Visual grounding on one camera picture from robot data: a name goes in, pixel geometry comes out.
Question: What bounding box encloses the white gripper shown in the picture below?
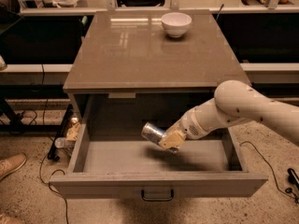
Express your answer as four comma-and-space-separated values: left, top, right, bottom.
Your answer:
159, 107, 207, 149

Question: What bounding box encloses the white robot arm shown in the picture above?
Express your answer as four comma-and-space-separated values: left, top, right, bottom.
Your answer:
159, 80, 299, 149

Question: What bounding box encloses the open grey top drawer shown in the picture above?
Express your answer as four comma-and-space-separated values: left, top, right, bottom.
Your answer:
50, 93, 267, 199

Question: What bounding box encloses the grey drawer cabinet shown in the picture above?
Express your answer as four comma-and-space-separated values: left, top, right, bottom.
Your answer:
64, 10, 249, 113

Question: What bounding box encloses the black stand with clutter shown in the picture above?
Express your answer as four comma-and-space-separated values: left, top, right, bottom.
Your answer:
47, 105, 80, 161

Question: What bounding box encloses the white ceramic bowl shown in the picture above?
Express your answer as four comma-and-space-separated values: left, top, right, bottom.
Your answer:
161, 12, 192, 37

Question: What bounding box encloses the black plug device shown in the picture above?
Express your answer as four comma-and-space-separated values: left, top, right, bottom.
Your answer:
287, 168, 299, 189

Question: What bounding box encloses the tan shoe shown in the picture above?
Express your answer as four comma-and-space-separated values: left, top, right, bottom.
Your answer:
0, 153, 27, 180
0, 214, 24, 224

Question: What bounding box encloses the black drawer handle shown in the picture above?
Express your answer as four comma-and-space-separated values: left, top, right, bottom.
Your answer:
141, 189, 175, 203

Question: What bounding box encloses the black floor cable right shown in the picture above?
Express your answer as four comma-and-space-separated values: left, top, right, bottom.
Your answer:
238, 140, 299, 203

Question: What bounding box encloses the black floor cable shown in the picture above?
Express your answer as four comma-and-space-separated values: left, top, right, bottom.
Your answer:
38, 63, 70, 224
238, 140, 299, 203

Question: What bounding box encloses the black floor cable left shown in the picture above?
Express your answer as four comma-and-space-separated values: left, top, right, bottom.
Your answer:
38, 63, 70, 224

